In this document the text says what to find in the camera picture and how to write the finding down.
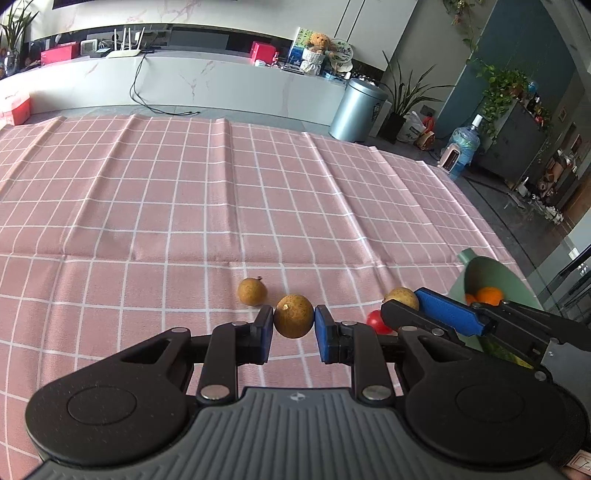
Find dark grey cabinet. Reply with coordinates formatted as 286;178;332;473
475;98;556;186

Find hanging vine plant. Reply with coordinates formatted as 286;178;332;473
442;0;482;52

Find pink checked tablecloth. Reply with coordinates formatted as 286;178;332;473
0;114;536;468

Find grey metal trash can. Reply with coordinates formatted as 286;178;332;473
329;78;389;143

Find wide red box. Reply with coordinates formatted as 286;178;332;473
40;41;79;66

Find orange bag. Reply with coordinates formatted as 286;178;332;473
417;117;437;150

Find white plastic bag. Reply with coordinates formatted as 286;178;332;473
396;112;426;144

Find pink white boxes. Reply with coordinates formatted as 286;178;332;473
0;89;31;127

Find potted plant with long leaves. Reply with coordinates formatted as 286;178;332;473
380;50;456;145

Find trailing green plant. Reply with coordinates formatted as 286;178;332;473
465;59;533;140

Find blue standing picture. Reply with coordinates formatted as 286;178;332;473
288;28;308;66

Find blue water bottle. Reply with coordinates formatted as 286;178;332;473
445;114;484;181

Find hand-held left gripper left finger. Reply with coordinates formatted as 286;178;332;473
117;305;275;402

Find white marble television cabinet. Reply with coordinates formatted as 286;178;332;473
0;23;352;128

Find green cucumber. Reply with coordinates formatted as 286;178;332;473
482;338;534;368

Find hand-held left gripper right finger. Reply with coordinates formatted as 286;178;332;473
314;305;467;402

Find brown longan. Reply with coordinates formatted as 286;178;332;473
238;277;269;306
385;287;420;311
274;294;315;340

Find black cable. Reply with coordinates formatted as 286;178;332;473
130;50;201;116

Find white router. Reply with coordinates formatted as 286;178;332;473
106;26;145;59

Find round decorative fan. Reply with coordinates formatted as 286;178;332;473
329;39;355;75

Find potted grass plant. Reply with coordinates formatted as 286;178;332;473
0;0;40;75

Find red cherry tomato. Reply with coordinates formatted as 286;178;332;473
368;310;393;336

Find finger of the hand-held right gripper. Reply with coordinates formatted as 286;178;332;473
414;287;563;366
381;298;463;345

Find small white heater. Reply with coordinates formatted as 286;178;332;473
437;143;463;172

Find teddy bear in white basket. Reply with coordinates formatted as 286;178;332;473
302;32;334;75

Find green colander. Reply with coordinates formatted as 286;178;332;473
450;248;546;365

